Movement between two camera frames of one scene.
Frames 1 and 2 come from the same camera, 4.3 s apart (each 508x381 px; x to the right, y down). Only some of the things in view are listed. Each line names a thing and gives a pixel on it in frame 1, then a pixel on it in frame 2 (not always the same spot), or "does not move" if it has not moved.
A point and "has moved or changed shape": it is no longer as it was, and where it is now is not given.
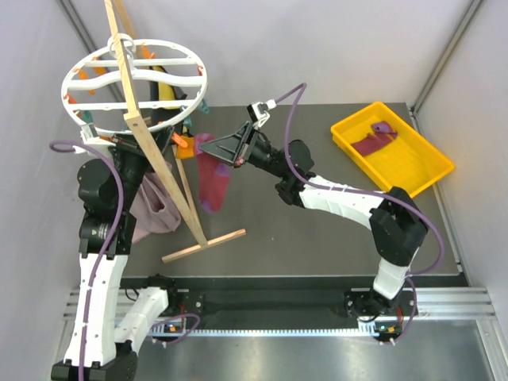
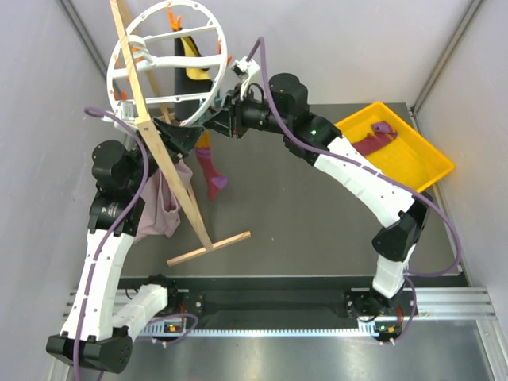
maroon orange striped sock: x=213 y=175 has moved or changed shape
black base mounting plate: x=288 y=298 does not move
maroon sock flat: x=373 y=141 does not move
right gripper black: x=232 y=149 → x=229 y=122
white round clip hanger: x=169 y=85 → x=180 y=56
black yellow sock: x=159 y=90 → x=189 y=80
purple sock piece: x=383 y=127 does not move
